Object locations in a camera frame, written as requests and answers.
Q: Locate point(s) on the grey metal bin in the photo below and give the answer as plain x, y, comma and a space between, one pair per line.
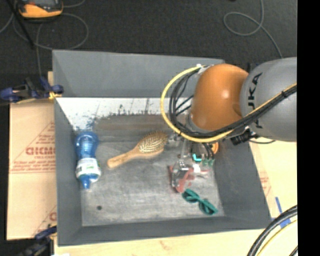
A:
140, 180

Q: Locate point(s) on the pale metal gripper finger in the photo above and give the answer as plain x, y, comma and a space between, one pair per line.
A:
197, 168
179, 172

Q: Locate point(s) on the green sunglasses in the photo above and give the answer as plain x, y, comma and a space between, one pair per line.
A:
200, 201

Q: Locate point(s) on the black cylinder on white bracket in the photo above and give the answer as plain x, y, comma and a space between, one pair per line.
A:
240, 138

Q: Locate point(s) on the wooden hairbrush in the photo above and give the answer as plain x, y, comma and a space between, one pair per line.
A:
147, 147

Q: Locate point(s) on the blue clear plastic bottle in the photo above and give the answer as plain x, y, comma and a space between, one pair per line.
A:
87, 157

